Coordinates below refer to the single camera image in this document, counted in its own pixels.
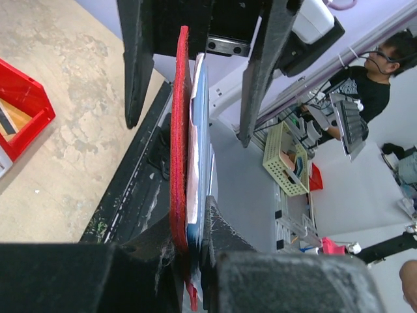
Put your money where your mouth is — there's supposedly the white plastic bin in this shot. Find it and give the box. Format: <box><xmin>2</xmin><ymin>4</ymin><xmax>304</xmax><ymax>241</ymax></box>
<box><xmin>0</xmin><ymin>150</ymin><xmax>13</xmax><ymax>178</ymax></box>

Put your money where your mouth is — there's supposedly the person in black shirt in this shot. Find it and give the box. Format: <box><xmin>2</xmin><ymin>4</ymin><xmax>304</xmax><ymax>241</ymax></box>
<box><xmin>326</xmin><ymin>29</ymin><xmax>416</xmax><ymax>123</ymax></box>

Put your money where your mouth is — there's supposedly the grey keyboard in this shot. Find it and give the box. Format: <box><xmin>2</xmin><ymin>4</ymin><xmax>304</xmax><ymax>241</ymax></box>
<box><xmin>328</xmin><ymin>93</ymin><xmax>369</xmax><ymax>162</ymax></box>

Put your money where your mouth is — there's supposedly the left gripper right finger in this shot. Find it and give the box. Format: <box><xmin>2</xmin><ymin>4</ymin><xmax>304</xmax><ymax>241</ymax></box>
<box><xmin>201</xmin><ymin>196</ymin><xmax>385</xmax><ymax>312</ymax></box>

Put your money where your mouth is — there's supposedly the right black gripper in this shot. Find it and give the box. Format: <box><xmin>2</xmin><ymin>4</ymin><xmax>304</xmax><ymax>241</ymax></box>
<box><xmin>117</xmin><ymin>0</ymin><xmax>302</xmax><ymax>148</ymax></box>

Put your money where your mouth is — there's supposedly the red leather card holder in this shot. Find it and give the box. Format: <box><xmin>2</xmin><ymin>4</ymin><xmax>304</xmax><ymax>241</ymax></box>
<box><xmin>169</xmin><ymin>25</ymin><xmax>215</xmax><ymax>311</ymax></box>

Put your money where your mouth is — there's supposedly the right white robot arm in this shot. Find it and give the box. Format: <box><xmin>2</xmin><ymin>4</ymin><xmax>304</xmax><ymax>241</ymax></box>
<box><xmin>117</xmin><ymin>1</ymin><xmax>345</xmax><ymax>146</ymax></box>

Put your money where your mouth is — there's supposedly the yellow perforated basket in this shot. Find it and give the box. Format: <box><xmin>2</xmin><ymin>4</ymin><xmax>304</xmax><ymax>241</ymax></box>
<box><xmin>263</xmin><ymin>122</ymin><xmax>309</xmax><ymax>197</ymax></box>

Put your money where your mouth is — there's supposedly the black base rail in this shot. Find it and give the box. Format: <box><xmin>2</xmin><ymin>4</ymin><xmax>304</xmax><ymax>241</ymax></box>
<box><xmin>80</xmin><ymin>82</ymin><xmax>173</xmax><ymax>244</ymax></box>

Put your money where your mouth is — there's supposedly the red plastic bin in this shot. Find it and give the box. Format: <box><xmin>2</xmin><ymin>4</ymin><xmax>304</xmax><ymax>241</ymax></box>
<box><xmin>1</xmin><ymin>60</ymin><xmax>55</xmax><ymax>162</ymax></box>

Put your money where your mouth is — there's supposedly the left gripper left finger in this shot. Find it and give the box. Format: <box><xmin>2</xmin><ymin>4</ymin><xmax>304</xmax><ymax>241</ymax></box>
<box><xmin>1</xmin><ymin>216</ymin><xmax>183</xmax><ymax>312</ymax></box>

